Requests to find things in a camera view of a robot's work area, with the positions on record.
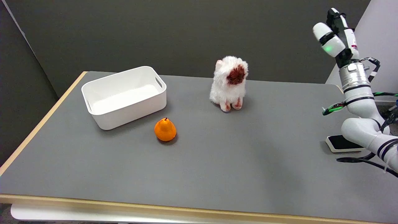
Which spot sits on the grey table mat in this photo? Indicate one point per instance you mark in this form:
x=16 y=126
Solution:
x=192 y=149

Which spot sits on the white plastic storage bin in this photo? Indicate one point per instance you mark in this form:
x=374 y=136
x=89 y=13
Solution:
x=124 y=96

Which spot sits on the white device with black screen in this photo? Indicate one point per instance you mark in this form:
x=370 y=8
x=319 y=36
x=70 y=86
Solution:
x=342 y=143

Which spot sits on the orange toy pear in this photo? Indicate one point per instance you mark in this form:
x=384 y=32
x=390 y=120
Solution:
x=165 y=130

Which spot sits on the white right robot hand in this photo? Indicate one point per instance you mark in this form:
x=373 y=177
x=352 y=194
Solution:
x=337 y=35

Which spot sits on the white plush toy brown face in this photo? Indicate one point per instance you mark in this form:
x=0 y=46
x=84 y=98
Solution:
x=229 y=81

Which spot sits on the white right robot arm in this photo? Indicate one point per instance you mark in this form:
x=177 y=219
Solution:
x=362 y=105

